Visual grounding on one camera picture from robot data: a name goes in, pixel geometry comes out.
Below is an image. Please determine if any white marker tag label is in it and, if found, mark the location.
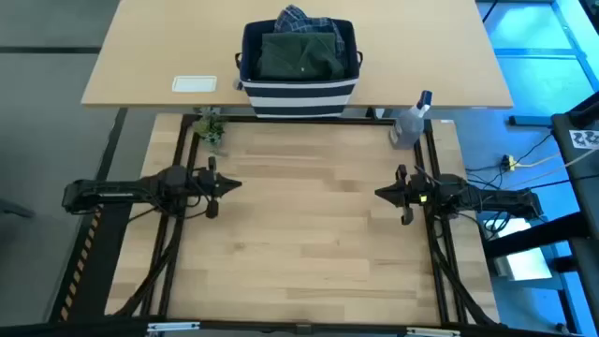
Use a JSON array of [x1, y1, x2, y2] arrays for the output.
[[568, 129, 599, 151]]

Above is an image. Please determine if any small green potted plant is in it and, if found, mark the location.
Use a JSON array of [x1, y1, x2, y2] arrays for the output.
[[192, 107, 230, 155]]

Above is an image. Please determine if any light wooden desk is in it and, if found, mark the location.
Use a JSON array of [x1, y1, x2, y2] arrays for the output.
[[80, 0, 515, 110]]

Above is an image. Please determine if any white box on floor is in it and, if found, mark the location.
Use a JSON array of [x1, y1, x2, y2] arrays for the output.
[[486, 217, 554, 283]]

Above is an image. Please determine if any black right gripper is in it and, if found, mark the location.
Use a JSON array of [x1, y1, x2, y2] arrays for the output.
[[373, 164, 432, 226]]

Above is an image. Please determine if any navy white striped bin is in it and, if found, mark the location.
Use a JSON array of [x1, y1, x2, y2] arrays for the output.
[[234, 17, 364, 120]]

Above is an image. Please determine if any black cable bundle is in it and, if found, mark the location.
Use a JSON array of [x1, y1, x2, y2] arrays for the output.
[[114, 219, 182, 317], [430, 219, 497, 327]]

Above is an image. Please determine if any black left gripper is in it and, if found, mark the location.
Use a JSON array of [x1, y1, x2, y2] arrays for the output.
[[189, 156, 243, 220]]

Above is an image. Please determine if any black metal table frame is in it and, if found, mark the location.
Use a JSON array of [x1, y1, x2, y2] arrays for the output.
[[111, 112, 500, 334]]

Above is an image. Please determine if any black hazard-striped floor ramp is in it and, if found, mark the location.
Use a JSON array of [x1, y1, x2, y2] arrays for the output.
[[49, 186, 137, 324]]

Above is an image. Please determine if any silver metal bracket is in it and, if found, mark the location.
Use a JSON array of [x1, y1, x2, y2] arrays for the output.
[[404, 327, 462, 337], [146, 321, 201, 334]]

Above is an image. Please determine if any black equipment cart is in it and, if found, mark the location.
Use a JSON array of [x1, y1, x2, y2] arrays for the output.
[[481, 91, 599, 337]]

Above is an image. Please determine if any white rectangular tray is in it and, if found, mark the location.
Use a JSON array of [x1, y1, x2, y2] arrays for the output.
[[170, 74, 219, 94]]

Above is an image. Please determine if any dark green button shirt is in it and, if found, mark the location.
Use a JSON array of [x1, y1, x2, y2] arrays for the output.
[[255, 31, 346, 81]]

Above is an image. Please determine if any clear spray bottle blue nozzle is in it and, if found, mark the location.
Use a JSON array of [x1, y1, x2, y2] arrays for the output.
[[388, 89, 434, 152]]

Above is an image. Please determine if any grey chair leg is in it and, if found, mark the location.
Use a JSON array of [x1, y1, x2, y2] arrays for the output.
[[0, 198, 37, 220]]

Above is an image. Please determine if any blue plaid shirt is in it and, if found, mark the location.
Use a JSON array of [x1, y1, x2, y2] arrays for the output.
[[273, 4, 348, 71]]

